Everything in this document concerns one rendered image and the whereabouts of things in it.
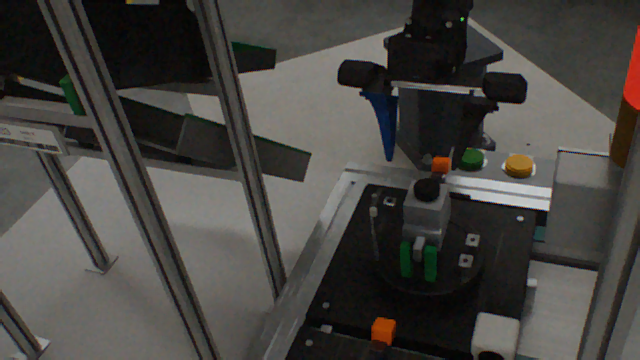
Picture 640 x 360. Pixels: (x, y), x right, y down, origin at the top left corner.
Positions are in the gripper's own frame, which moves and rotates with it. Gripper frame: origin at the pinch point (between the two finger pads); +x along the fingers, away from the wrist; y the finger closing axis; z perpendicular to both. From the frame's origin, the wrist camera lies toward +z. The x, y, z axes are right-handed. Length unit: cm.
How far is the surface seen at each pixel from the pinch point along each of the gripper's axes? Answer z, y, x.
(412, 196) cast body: -4.8, -1.4, 7.4
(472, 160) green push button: -28.9, 1.8, 4.2
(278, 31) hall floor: -257, -141, -38
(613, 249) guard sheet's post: 14.9, 17.7, 6.2
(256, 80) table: -62, -51, -5
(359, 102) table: -58, -26, -3
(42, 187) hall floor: -137, -187, 47
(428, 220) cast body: -4.5, 0.8, 9.8
